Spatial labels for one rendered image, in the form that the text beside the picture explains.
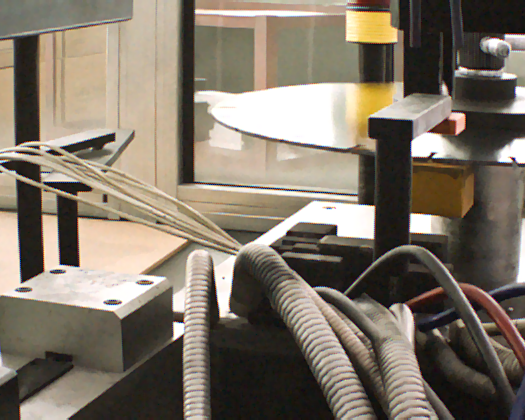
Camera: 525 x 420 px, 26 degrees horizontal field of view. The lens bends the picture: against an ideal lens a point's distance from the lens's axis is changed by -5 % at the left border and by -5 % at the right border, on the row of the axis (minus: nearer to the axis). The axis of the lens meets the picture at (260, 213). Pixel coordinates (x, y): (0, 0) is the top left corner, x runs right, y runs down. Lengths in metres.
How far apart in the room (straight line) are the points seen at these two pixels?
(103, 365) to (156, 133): 0.76
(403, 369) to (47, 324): 0.22
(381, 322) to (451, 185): 0.13
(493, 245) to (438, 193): 0.16
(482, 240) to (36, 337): 0.29
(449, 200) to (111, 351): 0.17
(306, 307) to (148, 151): 0.87
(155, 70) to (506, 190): 0.64
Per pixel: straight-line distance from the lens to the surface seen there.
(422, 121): 0.51
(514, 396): 0.42
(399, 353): 0.41
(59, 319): 0.56
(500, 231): 0.72
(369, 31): 1.00
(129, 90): 1.30
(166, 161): 1.30
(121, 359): 0.55
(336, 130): 0.65
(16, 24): 0.60
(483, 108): 0.69
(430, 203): 0.57
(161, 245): 1.20
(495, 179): 0.71
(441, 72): 0.63
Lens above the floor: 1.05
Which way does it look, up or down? 13 degrees down
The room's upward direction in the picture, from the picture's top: straight up
